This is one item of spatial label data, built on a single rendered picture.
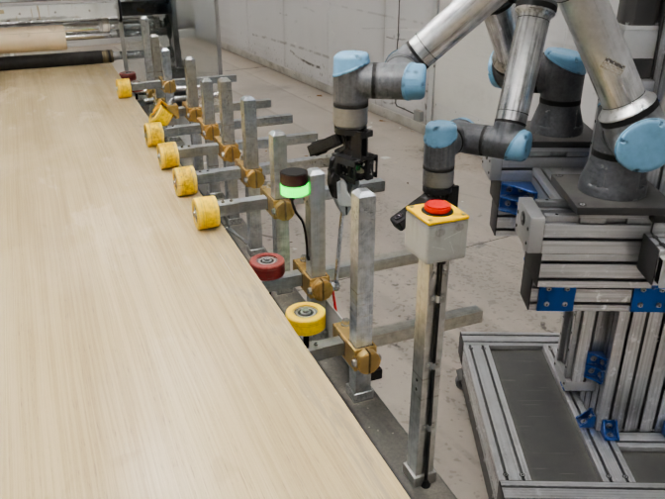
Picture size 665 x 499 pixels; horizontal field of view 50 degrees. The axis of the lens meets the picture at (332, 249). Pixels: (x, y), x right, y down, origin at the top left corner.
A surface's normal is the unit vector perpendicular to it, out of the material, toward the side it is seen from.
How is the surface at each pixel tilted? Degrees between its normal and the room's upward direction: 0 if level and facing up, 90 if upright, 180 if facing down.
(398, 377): 0
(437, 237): 90
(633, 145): 97
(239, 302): 0
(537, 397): 0
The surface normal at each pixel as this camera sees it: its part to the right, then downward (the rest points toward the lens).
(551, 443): 0.00, -0.90
